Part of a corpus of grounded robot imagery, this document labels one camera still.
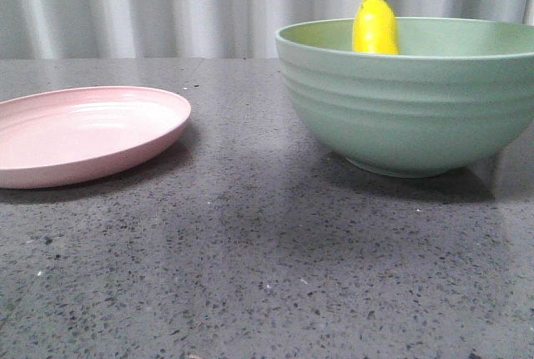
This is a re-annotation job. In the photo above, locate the yellow banana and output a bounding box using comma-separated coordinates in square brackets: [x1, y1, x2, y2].
[352, 0, 400, 54]

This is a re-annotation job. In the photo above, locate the pink plate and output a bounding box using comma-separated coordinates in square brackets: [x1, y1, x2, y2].
[1, 86, 191, 189]

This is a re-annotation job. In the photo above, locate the green ribbed bowl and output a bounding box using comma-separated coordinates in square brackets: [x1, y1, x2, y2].
[275, 17, 533, 178]

